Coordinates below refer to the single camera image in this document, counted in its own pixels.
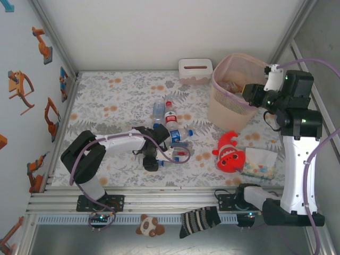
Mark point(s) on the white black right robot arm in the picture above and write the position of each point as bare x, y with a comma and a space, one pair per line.
297, 172

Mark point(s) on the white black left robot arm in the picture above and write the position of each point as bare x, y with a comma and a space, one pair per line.
119, 142

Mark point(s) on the beige bin with pink liner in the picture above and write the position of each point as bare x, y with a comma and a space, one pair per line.
225, 111

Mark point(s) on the white tissue box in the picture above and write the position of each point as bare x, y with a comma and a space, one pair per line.
195, 77

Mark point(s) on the grey floral tablecloth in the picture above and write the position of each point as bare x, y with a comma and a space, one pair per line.
106, 79

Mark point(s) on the pale blue label bottle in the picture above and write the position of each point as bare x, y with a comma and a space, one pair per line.
158, 109

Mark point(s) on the clear bag of colourful candies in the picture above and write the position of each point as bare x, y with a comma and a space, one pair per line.
259, 159

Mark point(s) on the red label red cap bottle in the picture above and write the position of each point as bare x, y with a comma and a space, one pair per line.
170, 118

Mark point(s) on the blue label blue cap bottle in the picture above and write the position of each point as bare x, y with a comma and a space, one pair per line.
178, 160

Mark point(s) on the red fish plush toy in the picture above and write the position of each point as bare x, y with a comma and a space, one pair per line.
228, 159

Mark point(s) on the blue orange wall sticker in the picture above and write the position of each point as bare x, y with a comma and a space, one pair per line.
63, 79

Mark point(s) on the clear bottle blue cap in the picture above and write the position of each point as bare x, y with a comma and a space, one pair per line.
183, 150

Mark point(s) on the aluminium table rail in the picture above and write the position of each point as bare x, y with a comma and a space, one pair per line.
172, 199

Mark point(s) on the brown tea bottle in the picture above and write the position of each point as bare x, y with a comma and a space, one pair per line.
231, 87

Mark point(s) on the dark blue label cola bottle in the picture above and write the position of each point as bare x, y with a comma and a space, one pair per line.
178, 135

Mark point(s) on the black white striped sock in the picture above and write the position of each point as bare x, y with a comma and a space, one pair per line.
196, 220

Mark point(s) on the small orange wall sticker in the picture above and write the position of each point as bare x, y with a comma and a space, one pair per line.
2, 142

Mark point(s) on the brown white panda plush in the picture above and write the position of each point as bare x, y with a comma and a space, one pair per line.
148, 225

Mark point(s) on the aluminium frame post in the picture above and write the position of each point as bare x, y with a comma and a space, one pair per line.
305, 10
54, 34

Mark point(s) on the small controller board with LEDs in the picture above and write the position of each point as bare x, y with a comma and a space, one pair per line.
100, 217
245, 220

